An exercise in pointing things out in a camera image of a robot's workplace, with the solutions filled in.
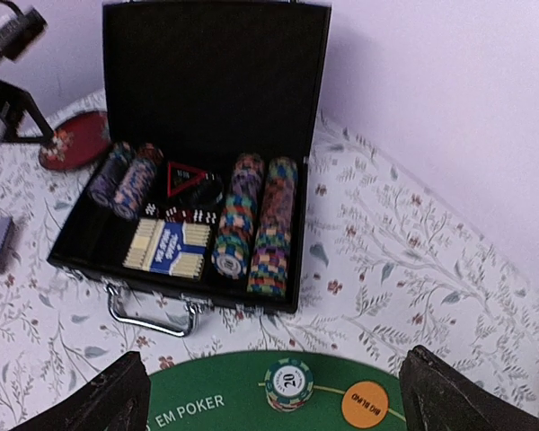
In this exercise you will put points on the floral white table cloth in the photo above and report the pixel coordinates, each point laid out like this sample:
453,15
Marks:
387,266

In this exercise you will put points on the black poker chip case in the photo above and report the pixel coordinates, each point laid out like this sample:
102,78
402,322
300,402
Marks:
204,81

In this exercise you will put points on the round red floral coaster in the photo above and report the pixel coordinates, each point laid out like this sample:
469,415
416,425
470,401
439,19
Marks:
77,142

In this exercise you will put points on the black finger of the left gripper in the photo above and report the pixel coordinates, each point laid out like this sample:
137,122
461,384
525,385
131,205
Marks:
14,104

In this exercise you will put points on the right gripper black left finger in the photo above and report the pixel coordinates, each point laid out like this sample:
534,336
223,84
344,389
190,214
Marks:
116,399

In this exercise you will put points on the round green poker mat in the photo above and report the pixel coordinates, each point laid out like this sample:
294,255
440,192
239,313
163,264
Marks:
226,392

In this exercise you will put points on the green twenty chip stack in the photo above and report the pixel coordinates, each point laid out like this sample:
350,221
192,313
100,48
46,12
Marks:
288,384

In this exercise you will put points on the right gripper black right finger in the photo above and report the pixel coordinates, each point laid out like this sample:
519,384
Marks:
436,397

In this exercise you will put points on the triangular all in marker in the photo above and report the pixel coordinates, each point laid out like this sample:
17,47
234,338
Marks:
181,177

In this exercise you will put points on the orange big blind button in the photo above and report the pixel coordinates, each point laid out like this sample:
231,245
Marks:
365,405

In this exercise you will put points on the Texas Hold'em card box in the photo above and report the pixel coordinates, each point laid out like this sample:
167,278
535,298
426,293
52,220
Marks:
175,249

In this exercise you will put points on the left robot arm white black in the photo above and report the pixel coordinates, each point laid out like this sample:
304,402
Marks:
16,35

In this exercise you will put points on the black round button stack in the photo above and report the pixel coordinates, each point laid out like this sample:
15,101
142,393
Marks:
207,193

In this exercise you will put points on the right outer chip row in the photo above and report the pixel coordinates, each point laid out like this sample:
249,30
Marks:
269,263

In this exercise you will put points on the red dice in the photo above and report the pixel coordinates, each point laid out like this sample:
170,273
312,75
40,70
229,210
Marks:
179,215

